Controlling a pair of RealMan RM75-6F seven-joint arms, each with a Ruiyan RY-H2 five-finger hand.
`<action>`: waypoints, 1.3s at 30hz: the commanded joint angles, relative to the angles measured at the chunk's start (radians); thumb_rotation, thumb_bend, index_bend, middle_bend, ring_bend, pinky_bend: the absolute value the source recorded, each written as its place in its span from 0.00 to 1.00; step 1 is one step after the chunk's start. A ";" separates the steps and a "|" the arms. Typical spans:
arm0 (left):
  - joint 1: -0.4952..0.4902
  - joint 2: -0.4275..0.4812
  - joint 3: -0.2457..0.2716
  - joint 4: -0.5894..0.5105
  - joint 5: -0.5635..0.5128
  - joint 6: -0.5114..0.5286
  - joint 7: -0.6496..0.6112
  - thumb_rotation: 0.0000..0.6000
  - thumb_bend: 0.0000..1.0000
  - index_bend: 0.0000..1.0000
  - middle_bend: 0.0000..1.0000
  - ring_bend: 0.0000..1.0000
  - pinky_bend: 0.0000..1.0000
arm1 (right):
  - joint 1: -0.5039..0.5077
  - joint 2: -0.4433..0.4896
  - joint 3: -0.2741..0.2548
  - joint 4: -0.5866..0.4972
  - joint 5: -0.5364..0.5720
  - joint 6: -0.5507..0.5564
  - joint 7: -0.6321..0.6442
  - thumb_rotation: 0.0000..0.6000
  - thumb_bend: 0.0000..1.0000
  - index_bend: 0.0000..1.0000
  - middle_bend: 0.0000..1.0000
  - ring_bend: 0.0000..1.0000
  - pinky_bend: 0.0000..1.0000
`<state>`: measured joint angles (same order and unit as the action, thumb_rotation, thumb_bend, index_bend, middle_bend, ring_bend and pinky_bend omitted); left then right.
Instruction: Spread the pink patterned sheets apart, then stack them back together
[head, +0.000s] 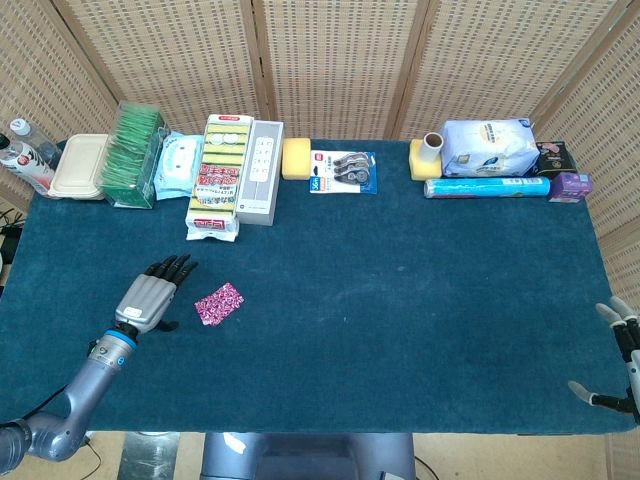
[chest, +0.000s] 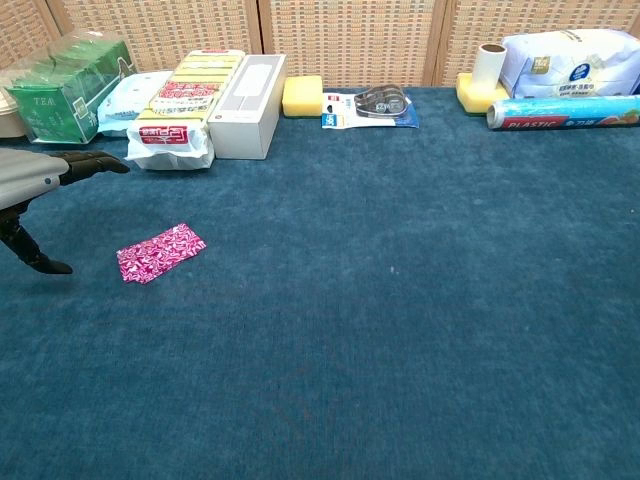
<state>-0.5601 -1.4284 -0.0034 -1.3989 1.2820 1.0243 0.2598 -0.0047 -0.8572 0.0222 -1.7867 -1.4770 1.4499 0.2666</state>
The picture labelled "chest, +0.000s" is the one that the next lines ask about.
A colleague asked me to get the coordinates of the white power strip box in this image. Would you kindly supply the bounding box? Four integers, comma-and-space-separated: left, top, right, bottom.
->
207, 53, 288, 161

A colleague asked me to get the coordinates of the blue plastic wrap roll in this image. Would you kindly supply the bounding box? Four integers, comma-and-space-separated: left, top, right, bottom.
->
486, 94, 640, 132

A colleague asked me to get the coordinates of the dark blue felt table mat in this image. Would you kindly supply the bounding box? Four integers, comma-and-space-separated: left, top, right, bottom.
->
0, 85, 640, 480

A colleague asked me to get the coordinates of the light blue wet wipes pack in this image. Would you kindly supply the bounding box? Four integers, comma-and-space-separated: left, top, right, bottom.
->
96, 69, 175, 137

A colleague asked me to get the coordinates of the beige lunch box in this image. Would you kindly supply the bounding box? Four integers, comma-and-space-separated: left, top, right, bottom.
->
0, 92, 29, 140

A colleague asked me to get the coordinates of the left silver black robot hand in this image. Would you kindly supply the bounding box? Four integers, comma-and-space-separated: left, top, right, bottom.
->
0, 147, 131, 275

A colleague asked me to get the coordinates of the white blue tissue pack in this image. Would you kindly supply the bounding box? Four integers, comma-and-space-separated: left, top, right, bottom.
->
499, 28, 640, 100

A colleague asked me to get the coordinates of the wooden woven folding screen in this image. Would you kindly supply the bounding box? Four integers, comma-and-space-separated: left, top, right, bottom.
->
0, 0, 640, 90

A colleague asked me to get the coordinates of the yellow sponge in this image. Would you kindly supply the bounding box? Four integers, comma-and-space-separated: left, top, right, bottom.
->
281, 74, 325, 120
455, 72, 510, 117

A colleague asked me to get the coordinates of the yellow green sponge multipack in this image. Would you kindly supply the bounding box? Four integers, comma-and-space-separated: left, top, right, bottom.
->
124, 48, 247, 171

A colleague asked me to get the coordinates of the green tea bag box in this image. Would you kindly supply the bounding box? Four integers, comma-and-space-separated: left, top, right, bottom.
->
3, 30, 139, 145

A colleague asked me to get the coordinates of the white paper roll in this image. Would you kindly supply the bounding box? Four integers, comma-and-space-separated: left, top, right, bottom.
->
472, 43, 509, 94

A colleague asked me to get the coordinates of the correction tape blister pack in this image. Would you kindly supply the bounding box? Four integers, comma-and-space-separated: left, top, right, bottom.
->
321, 84, 421, 130

